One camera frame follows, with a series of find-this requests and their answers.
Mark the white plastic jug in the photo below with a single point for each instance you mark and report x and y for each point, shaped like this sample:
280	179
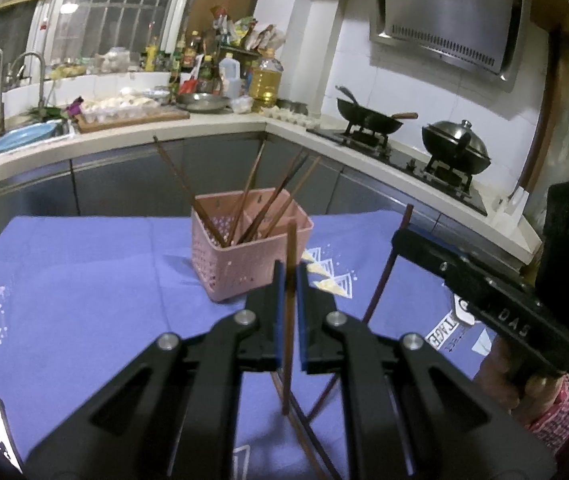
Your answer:
229	75

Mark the person's right hand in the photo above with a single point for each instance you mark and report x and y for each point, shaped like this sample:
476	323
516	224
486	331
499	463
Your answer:
494	375

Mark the long wooden board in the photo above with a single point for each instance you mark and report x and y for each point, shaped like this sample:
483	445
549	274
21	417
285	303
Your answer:
134	122

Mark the black wok with lid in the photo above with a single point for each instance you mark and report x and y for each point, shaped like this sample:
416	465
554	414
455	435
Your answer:
457	145

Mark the blue plastic basin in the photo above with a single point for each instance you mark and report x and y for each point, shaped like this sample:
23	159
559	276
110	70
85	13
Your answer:
19	137

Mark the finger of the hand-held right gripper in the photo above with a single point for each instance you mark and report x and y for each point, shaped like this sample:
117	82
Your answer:
429	260

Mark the blue printed tablecloth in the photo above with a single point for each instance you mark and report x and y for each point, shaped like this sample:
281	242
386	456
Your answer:
89	285

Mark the row of condiment bottles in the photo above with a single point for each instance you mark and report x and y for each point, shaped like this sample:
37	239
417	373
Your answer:
184	60

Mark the white egg tray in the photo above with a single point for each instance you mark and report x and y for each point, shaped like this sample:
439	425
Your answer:
289	116

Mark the black gas stove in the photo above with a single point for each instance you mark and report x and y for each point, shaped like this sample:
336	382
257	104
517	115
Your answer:
414	167

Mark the metal bowl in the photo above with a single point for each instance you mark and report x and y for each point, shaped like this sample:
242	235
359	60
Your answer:
202	102

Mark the yellow cooking oil bottle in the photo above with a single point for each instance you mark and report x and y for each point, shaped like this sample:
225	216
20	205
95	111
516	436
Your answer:
266	82

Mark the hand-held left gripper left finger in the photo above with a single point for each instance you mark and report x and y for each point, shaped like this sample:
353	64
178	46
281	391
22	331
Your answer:
279	310

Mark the steel range hood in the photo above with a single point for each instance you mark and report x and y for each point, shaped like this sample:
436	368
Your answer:
444	5

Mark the bundle of wooden chopsticks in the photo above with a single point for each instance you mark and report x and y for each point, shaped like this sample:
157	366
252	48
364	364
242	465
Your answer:
306	447

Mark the tray of white food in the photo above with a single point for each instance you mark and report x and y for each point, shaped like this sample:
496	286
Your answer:
119	105

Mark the pink perforated plastic basket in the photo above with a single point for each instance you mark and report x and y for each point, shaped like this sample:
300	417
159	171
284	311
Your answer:
244	270

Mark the pile of snack packets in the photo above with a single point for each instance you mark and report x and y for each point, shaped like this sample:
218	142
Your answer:
249	30

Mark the purple flower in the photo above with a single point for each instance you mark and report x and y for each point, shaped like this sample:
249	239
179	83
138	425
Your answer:
72	108

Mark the barred window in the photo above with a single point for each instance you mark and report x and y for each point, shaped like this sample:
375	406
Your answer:
114	10

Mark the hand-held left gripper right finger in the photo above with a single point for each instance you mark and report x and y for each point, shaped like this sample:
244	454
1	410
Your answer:
303	310

